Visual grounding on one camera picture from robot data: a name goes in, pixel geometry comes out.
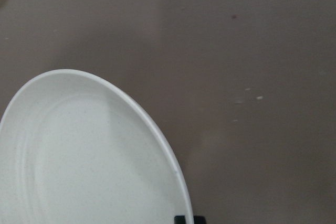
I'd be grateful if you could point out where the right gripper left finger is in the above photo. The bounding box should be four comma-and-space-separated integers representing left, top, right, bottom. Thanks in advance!
174, 216, 186, 224

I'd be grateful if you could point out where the cream round plate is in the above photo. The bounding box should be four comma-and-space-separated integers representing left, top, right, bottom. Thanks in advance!
1, 69, 194, 223

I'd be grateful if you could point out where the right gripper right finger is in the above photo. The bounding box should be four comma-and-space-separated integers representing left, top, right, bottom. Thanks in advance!
193, 215, 206, 224

